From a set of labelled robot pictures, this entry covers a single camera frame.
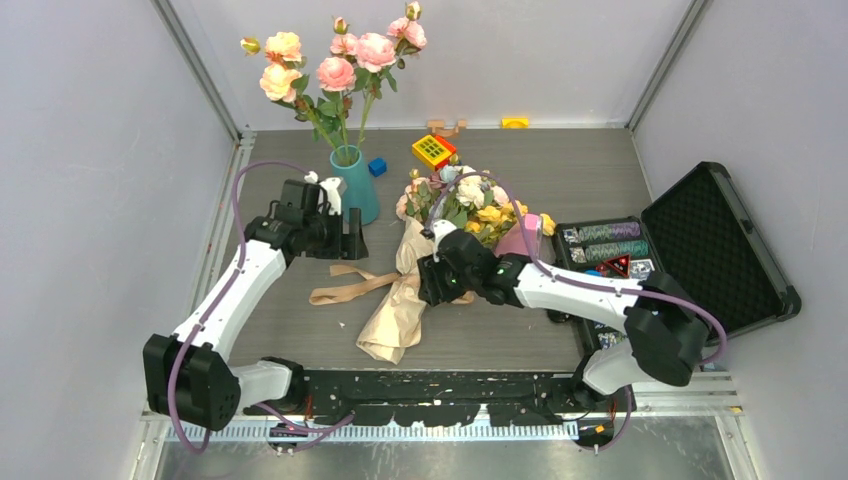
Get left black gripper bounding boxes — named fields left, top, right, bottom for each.
left=303, top=207, right=366, bottom=260

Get tan satin ribbon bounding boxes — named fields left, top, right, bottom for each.
left=309, top=264, right=420, bottom=306

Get paper flower bouquet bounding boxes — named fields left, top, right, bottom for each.
left=352, top=166, right=554, bottom=364

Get teal ceramic vase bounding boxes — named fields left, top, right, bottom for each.
left=329, top=145, right=380, bottom=225

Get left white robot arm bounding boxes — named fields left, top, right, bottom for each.
left=143, top=177, right=368, bottom=431

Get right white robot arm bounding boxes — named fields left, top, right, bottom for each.
left=418, top=221, right=711, bottom=411

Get pink plastic box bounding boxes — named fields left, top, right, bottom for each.
left=494, top=214, right=544, bottom=256

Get small blue cube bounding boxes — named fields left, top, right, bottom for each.
left=367, top=157, right=388, bottom=177

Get colourful toy block house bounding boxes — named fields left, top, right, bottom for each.
left=411, top=134, right=457, bottom=172

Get wooden toy piece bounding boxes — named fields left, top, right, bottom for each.
left=426, top=119, right=468, bottom=138

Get yellow toy block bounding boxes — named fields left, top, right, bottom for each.
left=501, top=117, right=529, bottom=129

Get red triangle card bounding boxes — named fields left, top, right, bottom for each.
left=603, top=254, right=631, bottom=278

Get pink peach rose stems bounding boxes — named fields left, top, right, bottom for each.
left=240, top=1, right=427, bottom=166

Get black poker chip case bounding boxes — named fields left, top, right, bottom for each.
left=552, top=162, right=802, bottom=337

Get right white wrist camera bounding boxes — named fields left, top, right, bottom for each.
left=420, top=219, right=458, bottom=256

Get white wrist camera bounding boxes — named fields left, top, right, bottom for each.
left=420, top=219, right=458, bottom=256
left=303, top=171, right=346, bottom=215

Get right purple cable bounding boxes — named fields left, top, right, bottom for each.
left=423, top=172, right=729, bottom=454

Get purple cable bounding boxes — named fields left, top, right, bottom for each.
left=423, top=172, right=729, bottom=454
left=166, top=160, right=356, bottom=455

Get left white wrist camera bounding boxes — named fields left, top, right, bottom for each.
left=303, top=171, right=346, bottom=215

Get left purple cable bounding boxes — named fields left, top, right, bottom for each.
left=166, top=160, right=356, bottom=455

